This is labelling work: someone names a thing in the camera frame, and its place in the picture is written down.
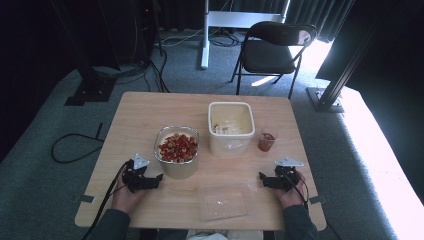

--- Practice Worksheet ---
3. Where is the grey tape strip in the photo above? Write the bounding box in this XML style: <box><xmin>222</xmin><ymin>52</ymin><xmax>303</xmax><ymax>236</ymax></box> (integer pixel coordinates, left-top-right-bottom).
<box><xmin>73</xmin><ymin>194</ymin><xmax>96</xmax><ymax>204</ymax></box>
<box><xmin>307</xmin><ymin>195</ymin><xmax>328</xmax><ymax>205</ymax></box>

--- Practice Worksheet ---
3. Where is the person's right hand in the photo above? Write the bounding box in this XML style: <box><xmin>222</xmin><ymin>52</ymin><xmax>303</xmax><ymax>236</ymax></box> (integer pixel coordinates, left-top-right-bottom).
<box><xmin>274</xmin><ymin>170</ymin><xmax>308</xmax><ymax>210</ymax></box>

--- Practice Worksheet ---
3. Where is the black looped floor cable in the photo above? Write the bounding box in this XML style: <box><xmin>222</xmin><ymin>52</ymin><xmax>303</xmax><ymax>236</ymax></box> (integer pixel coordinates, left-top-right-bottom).
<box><xmin>50</xmin><ymin>122</ymin><xmax>106</xmax><ymax>165</ymax></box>

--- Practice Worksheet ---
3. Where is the clear plastic lid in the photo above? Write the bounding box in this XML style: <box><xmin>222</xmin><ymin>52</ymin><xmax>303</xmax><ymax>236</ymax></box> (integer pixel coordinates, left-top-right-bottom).
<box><xmin>197</xmin><ymin>182</ymin><xmax>258</xmax><ymax>223</ymax></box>

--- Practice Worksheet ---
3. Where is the bundle of black floor cables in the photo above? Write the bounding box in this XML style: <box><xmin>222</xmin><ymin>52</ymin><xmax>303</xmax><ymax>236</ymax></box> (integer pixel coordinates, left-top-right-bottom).
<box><xmin>92</xmin><ymin>46</ymin><xmax>172</xmax><ymax>94</ymax></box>

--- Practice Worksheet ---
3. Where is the small clear cup red sauce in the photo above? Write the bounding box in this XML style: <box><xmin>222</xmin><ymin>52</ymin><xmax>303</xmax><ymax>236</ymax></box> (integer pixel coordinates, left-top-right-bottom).
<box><xmin>257</xmin><ymin>127</ymin><xmax>280</xmax><ymax>153</ymax></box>

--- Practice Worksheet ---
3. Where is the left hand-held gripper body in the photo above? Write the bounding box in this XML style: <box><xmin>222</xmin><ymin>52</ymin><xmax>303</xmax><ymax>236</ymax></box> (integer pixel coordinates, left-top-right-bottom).
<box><xmin>121</xmin><ymin>153</ymin><xmax>160</xmax><ymax>194</ymax></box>

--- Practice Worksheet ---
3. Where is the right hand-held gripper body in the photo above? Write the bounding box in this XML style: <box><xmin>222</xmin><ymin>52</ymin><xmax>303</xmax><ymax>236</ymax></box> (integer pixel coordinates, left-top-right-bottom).
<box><xmin>273</xmin><ymin>156</ymin><xmax>305</xmax><ymax>193</ymax></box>

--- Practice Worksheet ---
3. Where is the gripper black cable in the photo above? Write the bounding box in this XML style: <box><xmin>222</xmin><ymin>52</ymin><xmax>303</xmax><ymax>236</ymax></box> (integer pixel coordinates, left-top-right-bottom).
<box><xmin>283</xmin><ymin>173</ymin><xmax>342</xmax><ymax>240</ymax></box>
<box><xmin>80</xmin><ymin>159</ymin><xmax>134</xmax><ymax>240</ymax></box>

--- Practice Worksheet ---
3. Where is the metal-rimmed round bowl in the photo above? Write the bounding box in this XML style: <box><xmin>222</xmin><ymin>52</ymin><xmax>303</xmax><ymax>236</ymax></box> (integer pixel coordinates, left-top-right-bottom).
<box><xmin>152</xmin><ymin>125</ymin><xmax>201</xmax><ymax>181</ymax></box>

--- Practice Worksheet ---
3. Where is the white desk frame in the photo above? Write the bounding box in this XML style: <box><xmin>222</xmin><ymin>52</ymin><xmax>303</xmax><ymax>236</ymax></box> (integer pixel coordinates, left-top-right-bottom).
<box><xmin>199</xmin><ymin>0</ymin><xmax>292</xmax><ymax>71</ymax></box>

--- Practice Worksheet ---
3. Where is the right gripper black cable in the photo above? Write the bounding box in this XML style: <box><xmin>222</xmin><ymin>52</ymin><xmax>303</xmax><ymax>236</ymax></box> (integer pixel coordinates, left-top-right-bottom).
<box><xmin>283</xmin><ymin>173</ymin><xmax>342</xmax><ymax>240</ymax></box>

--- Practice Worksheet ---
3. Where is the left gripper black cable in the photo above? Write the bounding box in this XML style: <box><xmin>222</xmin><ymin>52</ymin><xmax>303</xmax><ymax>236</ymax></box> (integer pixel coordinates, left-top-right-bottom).
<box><xmin>80</xmin><ymin>159</ymin><xmax>134</xmax><ymax>240</ymax></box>

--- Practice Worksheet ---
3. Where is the pile of chopped red chili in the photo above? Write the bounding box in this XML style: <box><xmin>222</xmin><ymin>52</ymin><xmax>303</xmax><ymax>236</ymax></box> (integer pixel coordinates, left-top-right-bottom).
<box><xmin>157</xmin><ymin>132</ymin><xmax>199</xmax><ymax>164</ymax></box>

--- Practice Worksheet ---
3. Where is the black folding chair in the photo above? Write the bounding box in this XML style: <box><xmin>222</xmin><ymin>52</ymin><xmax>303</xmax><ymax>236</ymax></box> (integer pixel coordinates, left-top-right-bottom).
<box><xmin>229</xmin><ymin>20</ymin><xmax>319</xmax><ymax>100</ymax></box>

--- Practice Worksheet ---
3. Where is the cream square plastic container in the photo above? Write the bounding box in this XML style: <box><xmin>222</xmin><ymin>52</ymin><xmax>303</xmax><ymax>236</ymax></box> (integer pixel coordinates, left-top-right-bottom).
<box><xmin>207</xmin><ymin>101</ymin><xmax>257</xmax><ymax>157</ymax></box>

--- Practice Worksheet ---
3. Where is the person's left hand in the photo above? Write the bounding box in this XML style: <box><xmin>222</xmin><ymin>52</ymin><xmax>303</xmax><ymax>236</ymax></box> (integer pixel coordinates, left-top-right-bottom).
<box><xmin>111</xmin><ymin>165</ymin><xmax>148</xmax><ymax>215</ymax></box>

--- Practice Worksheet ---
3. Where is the white floor cable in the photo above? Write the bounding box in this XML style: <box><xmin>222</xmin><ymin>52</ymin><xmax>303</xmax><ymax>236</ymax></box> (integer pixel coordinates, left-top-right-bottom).
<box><xmin>155</xmin><ymin>27</ymin><xmax>205</xmax><ymax>48</ymax></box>

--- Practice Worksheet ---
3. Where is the black metal stand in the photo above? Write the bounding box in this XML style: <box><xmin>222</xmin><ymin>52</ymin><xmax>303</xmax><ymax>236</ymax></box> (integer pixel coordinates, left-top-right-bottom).
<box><xmin>305</xmin><ymin>0</ymin><xmax>381</xmax><ymax>114</ymax></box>
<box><xmin>49</xmin><ymin>0</ymin><xmax>118</xmax><ymax>107</ymax></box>

